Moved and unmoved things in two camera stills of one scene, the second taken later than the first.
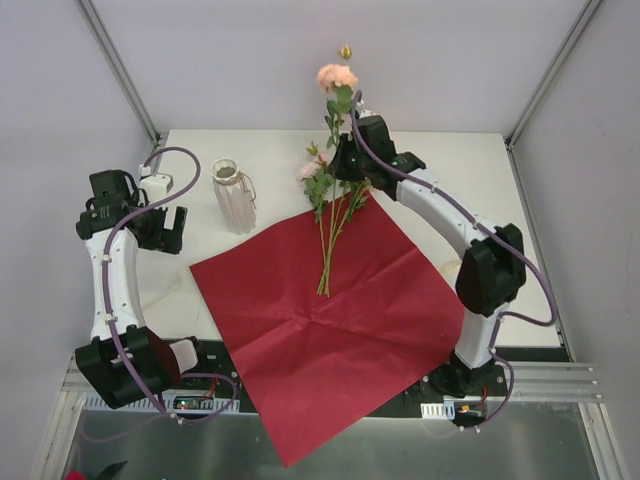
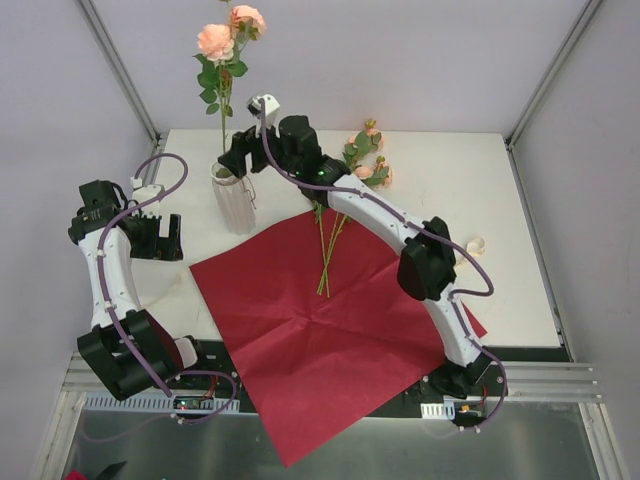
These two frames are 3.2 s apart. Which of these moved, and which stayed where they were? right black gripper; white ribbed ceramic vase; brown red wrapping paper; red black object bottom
Moved: right black gripper
Stayed: red black object bottom; white ribbed ceramic vase; brown red wrapping paper
